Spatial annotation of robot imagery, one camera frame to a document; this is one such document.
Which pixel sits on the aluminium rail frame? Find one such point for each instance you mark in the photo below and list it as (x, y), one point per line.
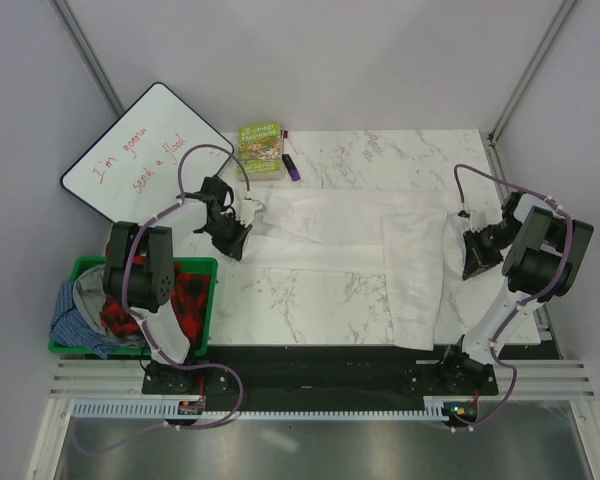
(106, 379)

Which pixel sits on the white slotted cable duct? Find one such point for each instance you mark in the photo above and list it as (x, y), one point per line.
(173, 410)

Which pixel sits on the green plastic bin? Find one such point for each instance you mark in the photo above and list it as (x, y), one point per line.
(202, 265)

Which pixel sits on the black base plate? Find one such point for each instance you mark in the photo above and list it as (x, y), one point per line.
(321, 376)

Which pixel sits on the white long sleeve shirt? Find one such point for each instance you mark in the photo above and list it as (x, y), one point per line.
(410, 237)

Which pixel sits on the red black plaid shirt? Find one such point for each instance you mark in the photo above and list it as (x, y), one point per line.
(189, 300)

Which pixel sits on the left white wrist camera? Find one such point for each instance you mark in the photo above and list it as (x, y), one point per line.
(247, 210)

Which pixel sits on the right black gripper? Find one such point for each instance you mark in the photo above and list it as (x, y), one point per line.
(477, 261)

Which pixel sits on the white whiteboard with red writing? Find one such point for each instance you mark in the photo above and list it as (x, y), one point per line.
(132, 170)

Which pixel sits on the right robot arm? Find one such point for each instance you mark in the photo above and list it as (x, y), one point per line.
(540, 250)

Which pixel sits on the green paperback book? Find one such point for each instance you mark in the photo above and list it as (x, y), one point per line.
(260, 150)

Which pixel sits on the purple marker pen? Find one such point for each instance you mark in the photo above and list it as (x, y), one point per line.
(291, 168)

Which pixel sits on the blue checked shirt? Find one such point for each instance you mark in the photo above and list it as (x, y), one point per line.
(69, 331)

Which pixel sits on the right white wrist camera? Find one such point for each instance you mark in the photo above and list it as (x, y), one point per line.
(473, 221)

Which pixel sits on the grey shirt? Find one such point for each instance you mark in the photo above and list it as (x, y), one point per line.
(89, 298)

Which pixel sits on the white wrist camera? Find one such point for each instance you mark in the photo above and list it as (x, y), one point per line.
(247, 210)
(473, 221)

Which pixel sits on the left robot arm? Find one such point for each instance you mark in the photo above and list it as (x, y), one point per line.
(169, 300)

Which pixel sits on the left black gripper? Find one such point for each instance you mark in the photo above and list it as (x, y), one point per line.
(234, 247)

